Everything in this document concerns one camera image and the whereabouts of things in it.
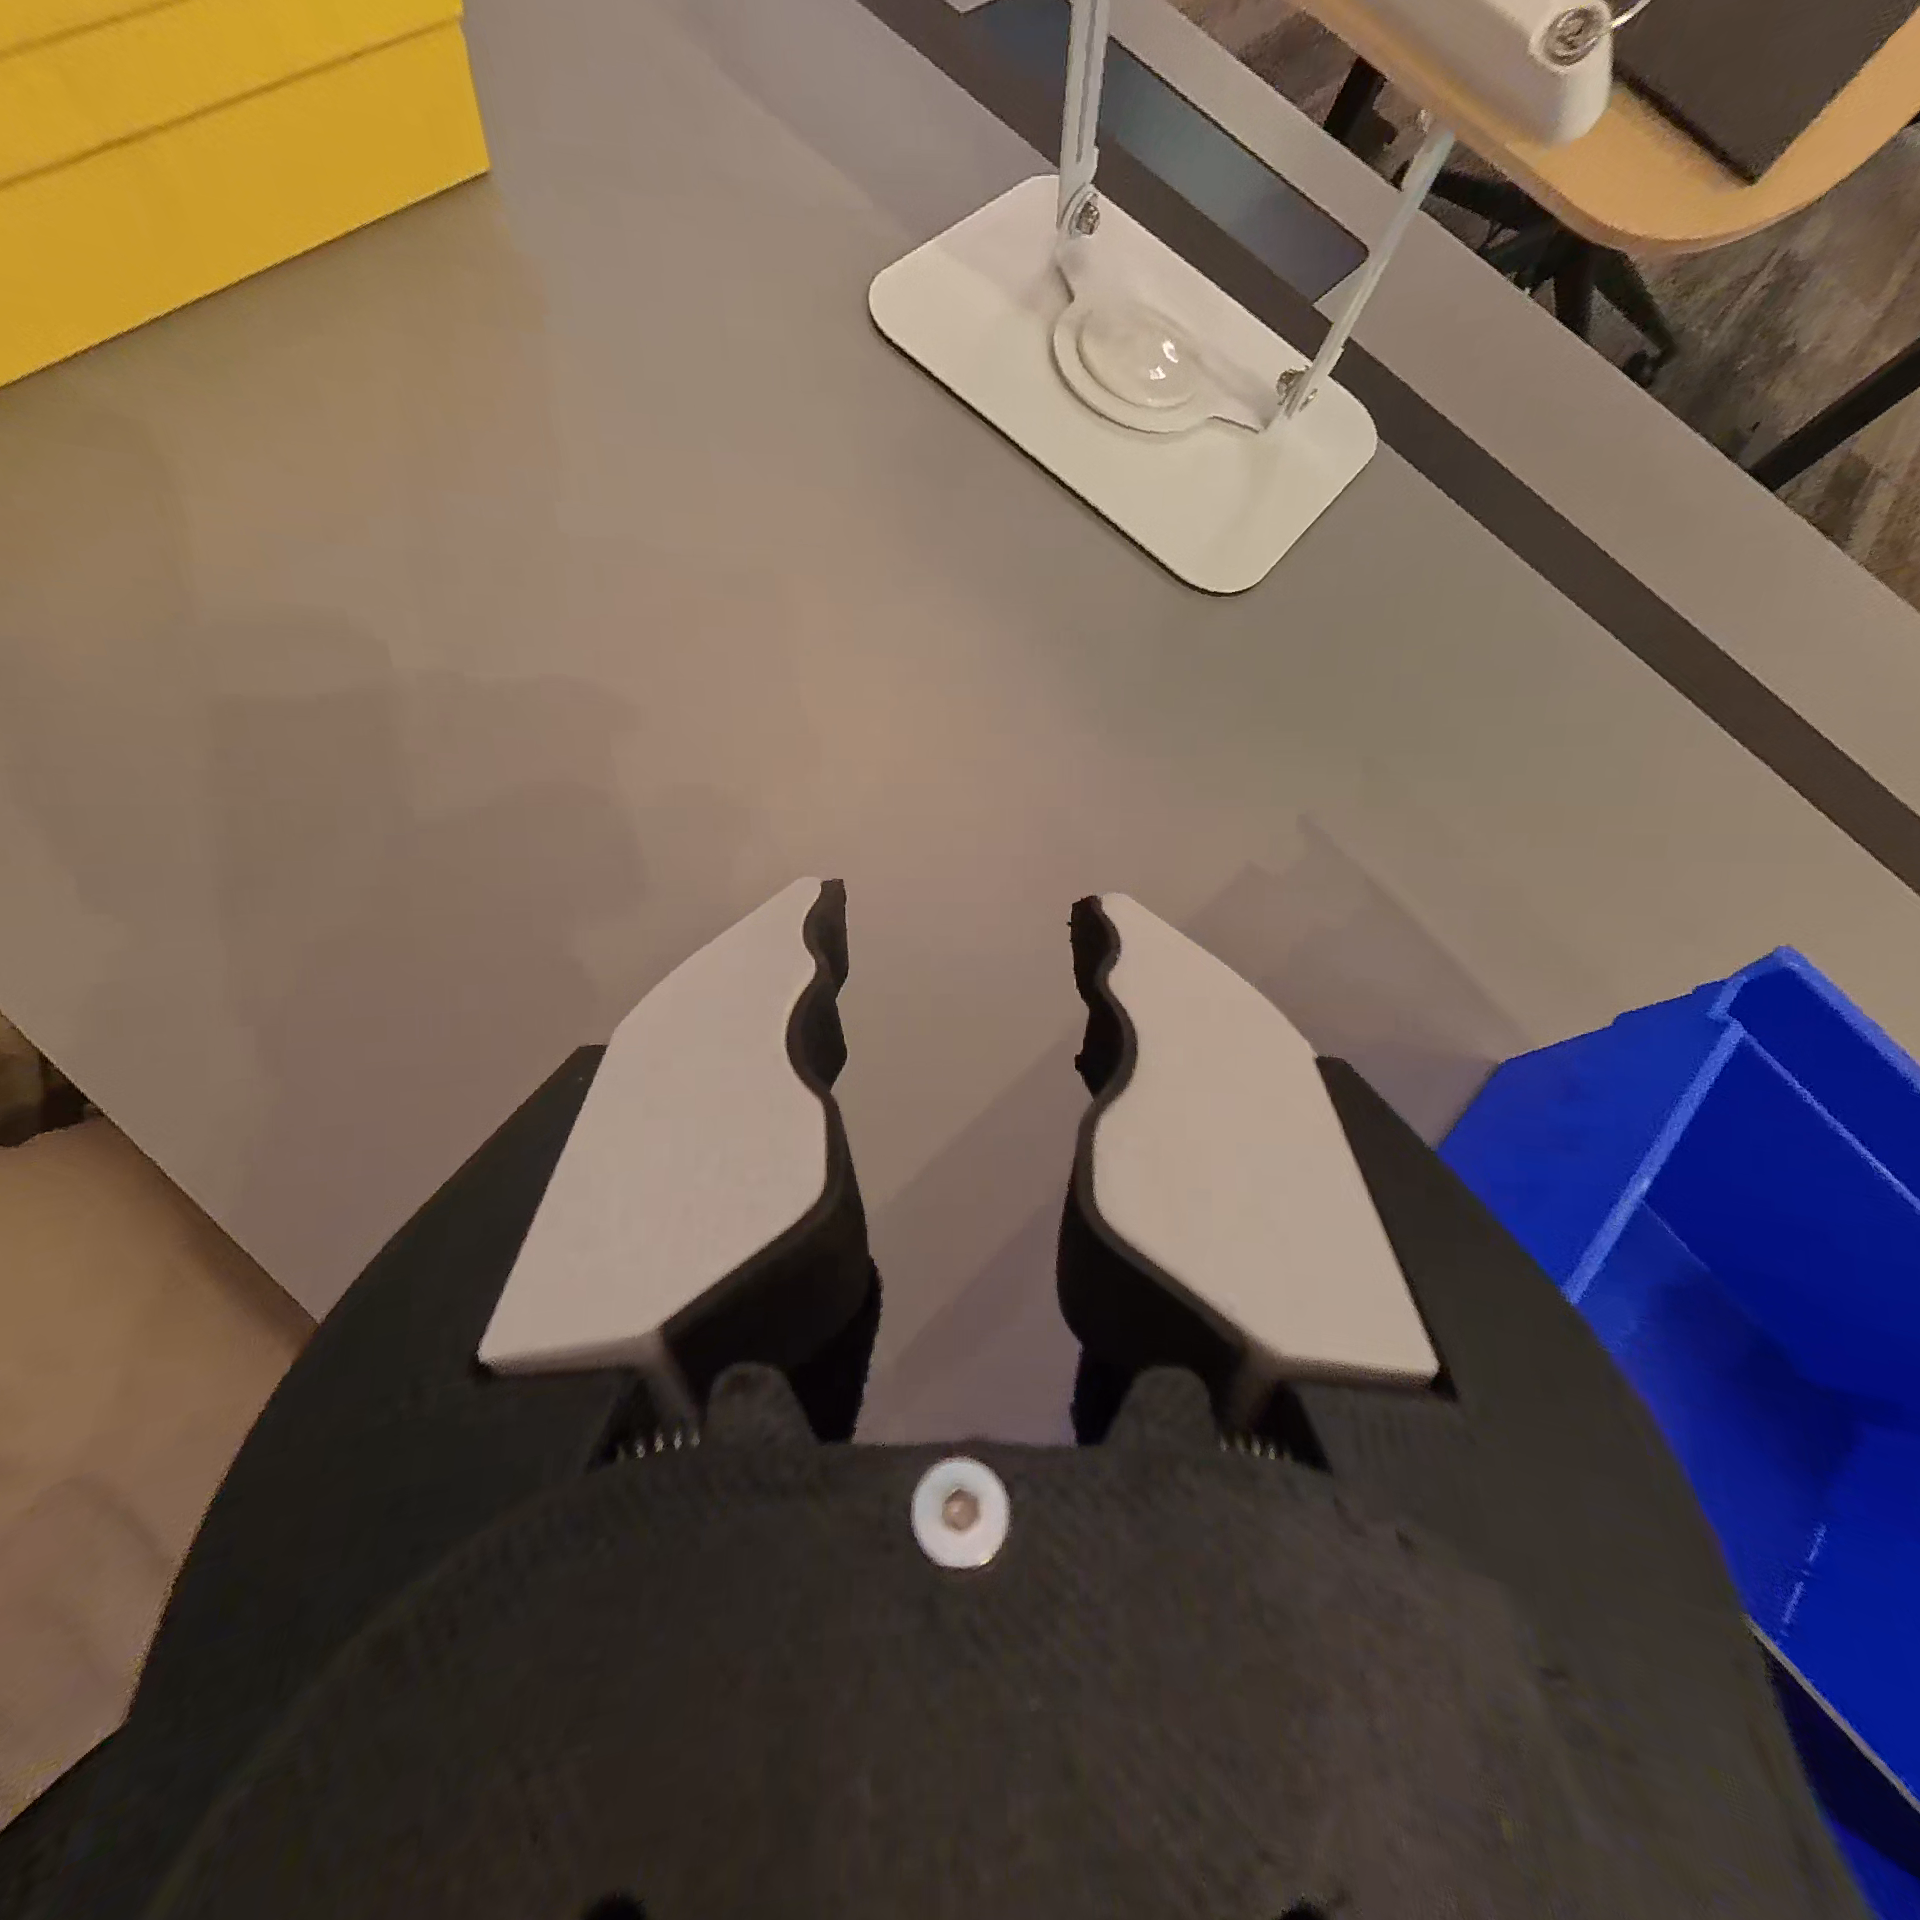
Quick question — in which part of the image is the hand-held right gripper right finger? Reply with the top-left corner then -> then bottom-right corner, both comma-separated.
1057,895 -> 1441,1443

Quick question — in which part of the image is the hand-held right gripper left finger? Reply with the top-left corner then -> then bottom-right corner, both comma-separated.
476,878 -> 880,1443

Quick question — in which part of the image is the yellow plastic bin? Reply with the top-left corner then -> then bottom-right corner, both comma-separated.
0,0 -> 493,389

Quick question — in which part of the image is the blue plastic bin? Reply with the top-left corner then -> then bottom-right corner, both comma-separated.
1437,946 -> 1920,1920

